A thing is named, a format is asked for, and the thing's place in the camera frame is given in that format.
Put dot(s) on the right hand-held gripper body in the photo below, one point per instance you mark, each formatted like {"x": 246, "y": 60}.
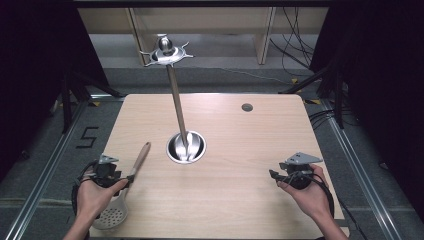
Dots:
{"x": 300, "y": 170}

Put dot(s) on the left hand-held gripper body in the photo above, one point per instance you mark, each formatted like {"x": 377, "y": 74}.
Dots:
{"x": 106, "y": 171}

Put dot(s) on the steel utensil holder stand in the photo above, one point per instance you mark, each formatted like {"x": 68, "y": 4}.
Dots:
{"x": 177, "y": 106}

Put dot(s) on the person's left hand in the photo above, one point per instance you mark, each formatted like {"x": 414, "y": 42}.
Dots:
{"x": 93, "y": 198}

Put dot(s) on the person's right hand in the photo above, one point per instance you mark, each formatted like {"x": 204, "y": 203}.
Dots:
{"x": 313, "y": 200}

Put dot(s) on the grey round table grommet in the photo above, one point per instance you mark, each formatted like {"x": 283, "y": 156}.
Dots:
{"x": 247, "y": 107}

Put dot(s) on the black metal stand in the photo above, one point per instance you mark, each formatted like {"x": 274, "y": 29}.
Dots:
{"x": 67, "y": 100}
{"x": 338, "y": 100}

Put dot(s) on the dark curtain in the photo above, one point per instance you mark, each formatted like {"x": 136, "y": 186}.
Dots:
{"x": 30, "y": 66}
{"x": 386, "y": 83}

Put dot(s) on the aluminium floor rail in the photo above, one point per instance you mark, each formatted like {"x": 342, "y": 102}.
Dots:
{"x": 50, "y": 170}
{"x": 356, "y": 160}

